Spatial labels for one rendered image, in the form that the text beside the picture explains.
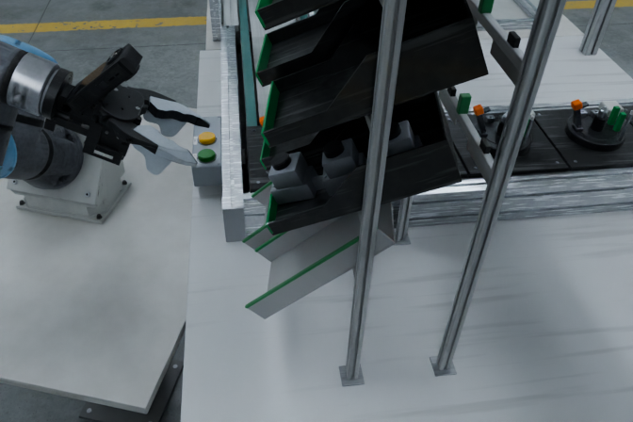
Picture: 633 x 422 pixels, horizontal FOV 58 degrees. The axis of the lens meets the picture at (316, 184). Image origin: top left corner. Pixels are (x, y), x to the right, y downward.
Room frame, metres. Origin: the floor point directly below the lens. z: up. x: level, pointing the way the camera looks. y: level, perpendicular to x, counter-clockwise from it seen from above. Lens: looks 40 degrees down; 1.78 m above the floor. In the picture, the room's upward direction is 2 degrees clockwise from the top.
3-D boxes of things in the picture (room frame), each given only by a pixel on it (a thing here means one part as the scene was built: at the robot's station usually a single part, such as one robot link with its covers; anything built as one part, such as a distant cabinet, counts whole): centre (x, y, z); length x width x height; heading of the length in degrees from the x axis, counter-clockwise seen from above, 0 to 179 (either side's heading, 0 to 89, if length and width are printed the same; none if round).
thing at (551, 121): (1.18, -0.69, 1.01); 0.24 x 0.24 x 0.13; 9
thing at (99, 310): (0.99, 0.54, 0.84); 0.90 x 0.70 x 0.03; 170
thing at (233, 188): (1.32, 0.24, 0.91); 0.89 x 0.06 x 0.11; 9
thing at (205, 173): (1.12, 0.27, 0.93); 0.21 x 0.07 x 0.06; 9
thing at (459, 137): (1.15, -0.45, 1.01); 0.24 x 0.24 x 0.13; 9
